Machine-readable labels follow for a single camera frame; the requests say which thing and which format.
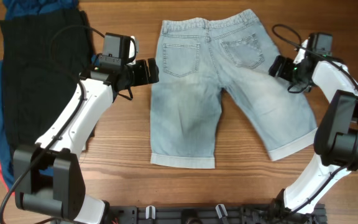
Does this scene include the light blue denim shorts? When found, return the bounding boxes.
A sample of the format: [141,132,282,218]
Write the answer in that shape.
[150,9,317,169]

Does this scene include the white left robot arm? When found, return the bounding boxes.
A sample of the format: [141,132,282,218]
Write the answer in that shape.
[10,33,158,223]

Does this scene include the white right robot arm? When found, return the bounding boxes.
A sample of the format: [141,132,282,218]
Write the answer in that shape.
[265,32,358,223]

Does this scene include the black garment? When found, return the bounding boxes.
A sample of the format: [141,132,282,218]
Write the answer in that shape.
[0,9,94,149]

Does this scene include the dark blue garment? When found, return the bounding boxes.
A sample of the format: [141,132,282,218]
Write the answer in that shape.
[0,0,80,190]

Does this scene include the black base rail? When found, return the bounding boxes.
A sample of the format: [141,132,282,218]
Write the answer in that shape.
[110,204,328,224]

